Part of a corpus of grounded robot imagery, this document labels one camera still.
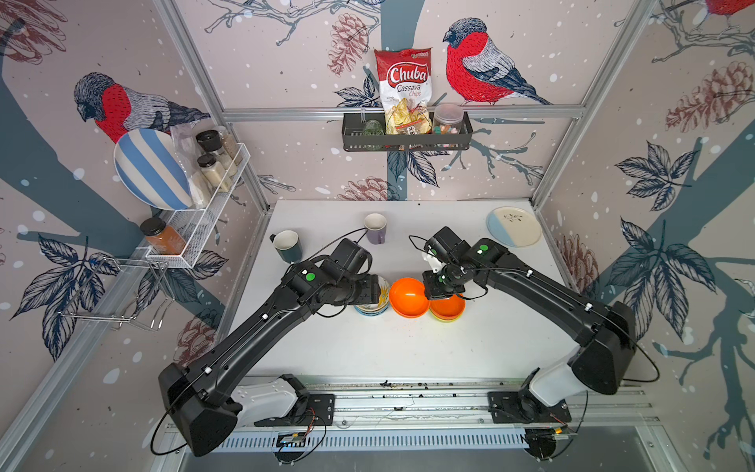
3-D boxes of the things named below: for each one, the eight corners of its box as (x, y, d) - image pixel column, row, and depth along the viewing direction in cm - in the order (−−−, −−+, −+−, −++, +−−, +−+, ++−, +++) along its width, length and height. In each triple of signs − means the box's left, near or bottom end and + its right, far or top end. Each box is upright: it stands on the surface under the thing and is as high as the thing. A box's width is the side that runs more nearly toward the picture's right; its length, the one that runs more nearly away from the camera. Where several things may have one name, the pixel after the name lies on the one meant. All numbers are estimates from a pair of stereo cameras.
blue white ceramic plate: (494, 247, 112) (497, 242, 109) (484, 212, 124) (486, 207, 121) (544, 247, 112) (548, 241, 109) (528, 212, 124) (532, 206, 121)
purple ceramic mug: (364, 250, 108) (363, 234, 100) (366, 229, 114) (364, 212, 107) (386, 250, 108) (386, 234, 100) (386, 229, 114) (386, 212, 107)
